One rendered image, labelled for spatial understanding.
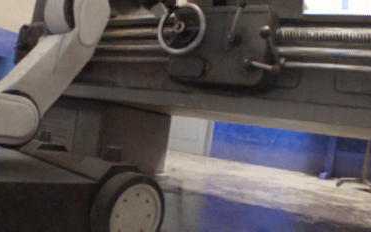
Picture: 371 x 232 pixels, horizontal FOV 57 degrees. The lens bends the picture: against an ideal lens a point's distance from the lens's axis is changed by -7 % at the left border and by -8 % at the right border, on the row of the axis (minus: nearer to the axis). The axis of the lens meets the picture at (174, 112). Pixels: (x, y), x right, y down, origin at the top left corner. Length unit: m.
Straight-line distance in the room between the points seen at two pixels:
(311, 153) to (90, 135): 3.33
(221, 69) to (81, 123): 0.82
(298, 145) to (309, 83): 3.31
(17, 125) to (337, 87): 1.06
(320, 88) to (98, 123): 1.01
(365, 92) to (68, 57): 0.99
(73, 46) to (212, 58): 0.59
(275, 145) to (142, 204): 3.95
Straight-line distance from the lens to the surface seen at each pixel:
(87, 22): 0.96
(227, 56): 1.33
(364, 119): 1.18
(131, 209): 0.86
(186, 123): 5.23
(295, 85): 1.41
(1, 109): 0.84
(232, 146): 4.95
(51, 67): 0.95
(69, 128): 1.90
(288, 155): 4.71
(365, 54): 1.31
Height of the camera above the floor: 0.32
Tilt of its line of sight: 3 degrees up
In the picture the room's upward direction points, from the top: 8 degrees clockwise
